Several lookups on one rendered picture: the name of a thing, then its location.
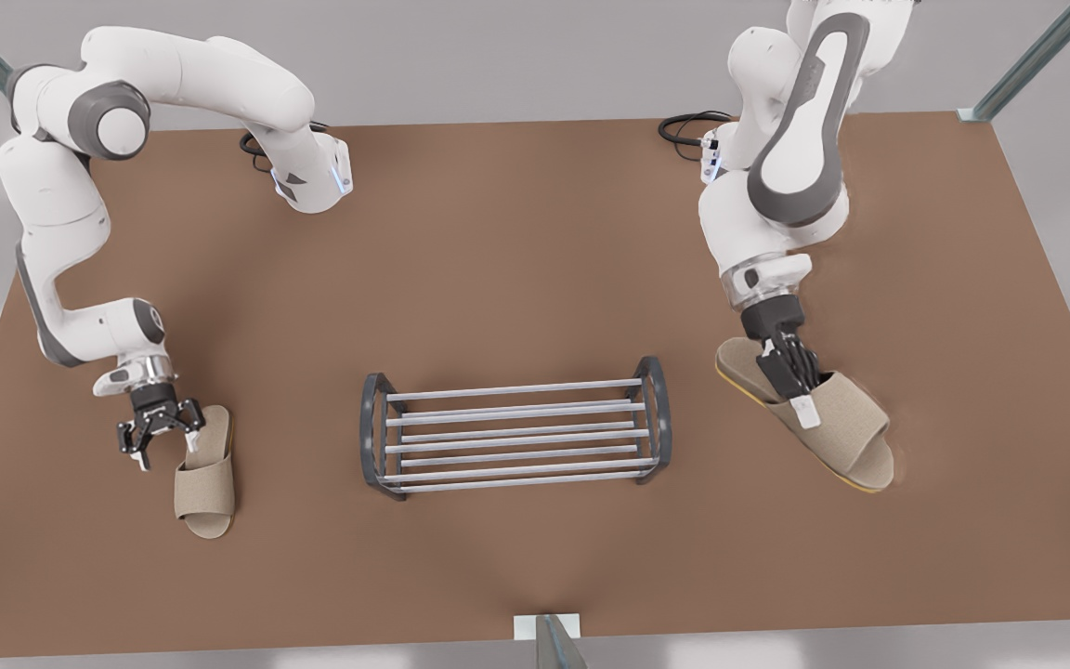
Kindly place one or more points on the beige slipper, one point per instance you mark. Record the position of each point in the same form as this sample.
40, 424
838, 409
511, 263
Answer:
846, 432
206, 488

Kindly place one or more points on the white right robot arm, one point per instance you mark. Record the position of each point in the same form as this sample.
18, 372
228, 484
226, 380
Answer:
61, 200

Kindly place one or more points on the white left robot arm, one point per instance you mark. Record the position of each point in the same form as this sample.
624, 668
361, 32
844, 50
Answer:
800, 139

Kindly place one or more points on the grey metal shoe rack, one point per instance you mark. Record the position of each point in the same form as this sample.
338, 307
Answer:
515, 429

